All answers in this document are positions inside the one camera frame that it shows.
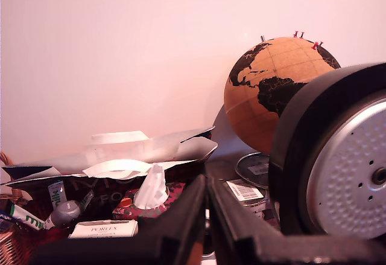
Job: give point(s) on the floral tissue box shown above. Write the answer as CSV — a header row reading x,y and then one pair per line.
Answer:
x,y
172,195

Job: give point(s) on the white box with barcode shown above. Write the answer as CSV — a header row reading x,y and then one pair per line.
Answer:
x,y
244,190

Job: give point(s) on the white tissue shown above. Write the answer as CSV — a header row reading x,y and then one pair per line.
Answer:
x,y
152,189

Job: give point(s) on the white Porlex box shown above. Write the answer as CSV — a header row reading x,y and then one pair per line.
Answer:
x,y
104,229

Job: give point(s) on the folded white paper sheet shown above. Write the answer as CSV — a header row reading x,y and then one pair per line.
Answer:
x,y
114,168

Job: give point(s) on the white paper strip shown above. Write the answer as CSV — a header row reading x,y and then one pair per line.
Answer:
x,y
117,137

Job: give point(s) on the grey round-capped bottle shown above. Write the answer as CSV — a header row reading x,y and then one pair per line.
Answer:
x,y
64,214

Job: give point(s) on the short white green milk sachet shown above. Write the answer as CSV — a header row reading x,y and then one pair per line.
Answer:
x,y
55,193

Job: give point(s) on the long white green milk sachet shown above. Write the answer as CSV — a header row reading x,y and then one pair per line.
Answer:
x,y
25,217

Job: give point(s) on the cork globe with black continents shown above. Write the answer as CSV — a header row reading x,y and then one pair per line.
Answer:
x,y
271,62

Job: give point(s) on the wicker basket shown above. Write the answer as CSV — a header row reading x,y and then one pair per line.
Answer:
x,y
9,241

